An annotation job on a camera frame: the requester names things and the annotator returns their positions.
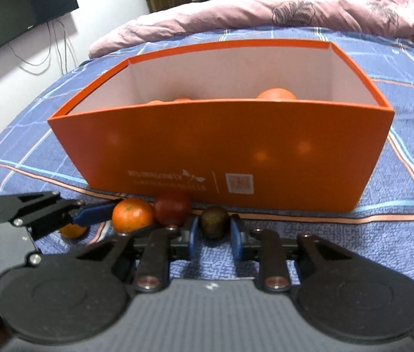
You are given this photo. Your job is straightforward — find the orange tangerine with stem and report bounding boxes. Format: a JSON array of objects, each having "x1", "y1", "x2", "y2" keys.
[{"x1": 112, "y1": 198, "x2": 154, "y2": 233}]

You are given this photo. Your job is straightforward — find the orange cardboard box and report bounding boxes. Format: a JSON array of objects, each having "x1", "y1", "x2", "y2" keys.
[{"x1": 48, "y1": 39, "x2": 394, "y2": 211}]

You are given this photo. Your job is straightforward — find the red tomato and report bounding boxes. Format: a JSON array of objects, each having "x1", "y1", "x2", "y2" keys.
[{"x1": 153, "y1": 192, "x2": 192, "y2": 226}]

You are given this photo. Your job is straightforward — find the blue plaid bed sheet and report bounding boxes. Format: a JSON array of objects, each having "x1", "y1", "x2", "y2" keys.
[{"x1": 0, "y1": 27, "x2": 414, "y2": 279}]

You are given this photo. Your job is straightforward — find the deep orange tangerine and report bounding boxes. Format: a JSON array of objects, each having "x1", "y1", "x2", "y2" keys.
[{"x1": 172, "y1": 97, "x2": 191, "y2": 102}]

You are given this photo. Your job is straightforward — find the pink quilted duvet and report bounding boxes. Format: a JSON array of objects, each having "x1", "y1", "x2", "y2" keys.
[{"x1": 88, "y1": 0, "x2": 414, "y2": 58}]

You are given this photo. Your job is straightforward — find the large orange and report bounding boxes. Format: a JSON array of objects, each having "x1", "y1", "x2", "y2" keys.
[{"x1": 256, "y1": 87, "x2": 297, "y2": 102}]

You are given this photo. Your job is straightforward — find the television cables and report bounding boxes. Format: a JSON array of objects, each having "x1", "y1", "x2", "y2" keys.
[{"x1": 6, "y1": 17, "x2": 80, "y2": 78}]

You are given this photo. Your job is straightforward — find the small orange tangerine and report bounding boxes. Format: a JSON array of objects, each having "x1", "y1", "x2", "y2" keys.
[{"x1": 59, "y1": 224, "x2": 87, "y2": 239}]

